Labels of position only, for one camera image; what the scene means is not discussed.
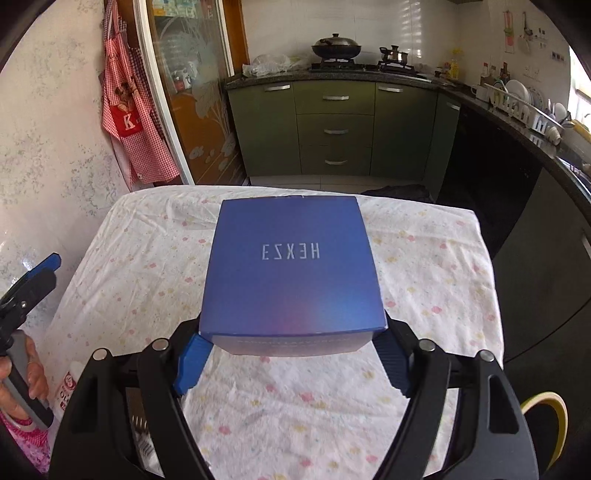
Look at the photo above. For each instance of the small steel pot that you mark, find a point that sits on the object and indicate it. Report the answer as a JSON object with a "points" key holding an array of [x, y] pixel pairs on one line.
{"points": [[395, 55]]}

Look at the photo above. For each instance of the blue cardboard box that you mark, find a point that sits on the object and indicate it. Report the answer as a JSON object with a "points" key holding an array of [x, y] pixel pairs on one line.
{"points": [[291, 267]]}

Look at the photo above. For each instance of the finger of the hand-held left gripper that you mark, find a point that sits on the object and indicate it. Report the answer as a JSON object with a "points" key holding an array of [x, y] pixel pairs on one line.
{"points": [[39, 281]]}

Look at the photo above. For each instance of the black gas stove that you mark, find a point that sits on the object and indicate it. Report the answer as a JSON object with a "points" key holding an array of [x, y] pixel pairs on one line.
{"points": [[360, 67]]}

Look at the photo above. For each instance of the group of sauce bottles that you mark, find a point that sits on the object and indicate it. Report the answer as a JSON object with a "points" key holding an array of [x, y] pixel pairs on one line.
{"points": [[496, 74]]}

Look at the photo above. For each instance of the yellow bottle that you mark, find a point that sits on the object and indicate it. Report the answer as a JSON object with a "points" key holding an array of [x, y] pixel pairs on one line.
{"points": [[455, 64]]}

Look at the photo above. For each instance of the yellow packet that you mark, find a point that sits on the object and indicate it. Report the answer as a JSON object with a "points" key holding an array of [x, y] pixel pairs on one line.
{"points": [[582, 130]]}

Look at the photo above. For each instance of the person's left forearm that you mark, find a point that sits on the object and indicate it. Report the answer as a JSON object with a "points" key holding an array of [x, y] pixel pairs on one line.
{"points": [[25, 445]]}

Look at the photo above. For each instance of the hanging wall utensils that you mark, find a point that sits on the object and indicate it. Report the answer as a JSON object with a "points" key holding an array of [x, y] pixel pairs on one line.
{"points": [[517, 32]]}

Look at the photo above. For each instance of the white mug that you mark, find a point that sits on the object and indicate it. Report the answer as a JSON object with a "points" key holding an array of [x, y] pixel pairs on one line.
{"points": [[479, 93]]}

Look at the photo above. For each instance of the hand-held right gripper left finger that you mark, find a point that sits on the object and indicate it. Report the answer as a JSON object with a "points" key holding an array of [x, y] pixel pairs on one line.
{"points": [[191, 364]]}

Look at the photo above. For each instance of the crumpled clear plastic bag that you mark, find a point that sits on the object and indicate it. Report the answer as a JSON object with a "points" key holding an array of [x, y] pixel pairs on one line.
{"points": [[270, 64]]}

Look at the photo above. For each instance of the dark counter cabinets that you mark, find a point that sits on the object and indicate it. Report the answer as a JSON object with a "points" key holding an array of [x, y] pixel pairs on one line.
{"points": [[517, 194]]}

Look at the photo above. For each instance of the white dish rack with dishes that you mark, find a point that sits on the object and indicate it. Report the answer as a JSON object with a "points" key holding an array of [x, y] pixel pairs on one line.
{"points": [[521, 104]]}

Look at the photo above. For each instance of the frosted glass sliding door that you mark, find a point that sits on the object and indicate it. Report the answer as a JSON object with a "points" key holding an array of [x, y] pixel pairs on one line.
{"points": [[198, 92]]}

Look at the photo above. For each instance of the red checkered apron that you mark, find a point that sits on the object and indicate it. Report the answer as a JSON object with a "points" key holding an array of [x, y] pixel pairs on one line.
{"points": [[134, 124]]}

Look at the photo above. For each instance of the green lower kitchen cabinets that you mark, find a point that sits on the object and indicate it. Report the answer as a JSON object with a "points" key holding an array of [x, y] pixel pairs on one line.
{"points": [[332, 129]]}

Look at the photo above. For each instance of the white bottle with red label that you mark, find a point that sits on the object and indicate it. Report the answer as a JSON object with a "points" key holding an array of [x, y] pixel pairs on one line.
{"points": [[68, 390]]}

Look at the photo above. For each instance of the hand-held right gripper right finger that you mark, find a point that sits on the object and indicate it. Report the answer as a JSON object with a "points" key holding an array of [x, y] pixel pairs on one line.
{"points": [[395, 364]]}

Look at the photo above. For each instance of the yellow-rimmed dark trash bin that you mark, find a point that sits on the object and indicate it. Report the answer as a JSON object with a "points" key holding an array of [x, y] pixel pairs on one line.
{"points": [[551, 401]]}

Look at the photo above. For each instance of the black wok with lid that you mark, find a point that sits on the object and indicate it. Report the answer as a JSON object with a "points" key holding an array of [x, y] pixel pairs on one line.
{"points": [[336, 46]]}

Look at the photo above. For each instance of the person's left hand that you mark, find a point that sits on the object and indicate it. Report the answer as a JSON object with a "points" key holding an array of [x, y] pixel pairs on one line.
{"points": [[37, 369]]}

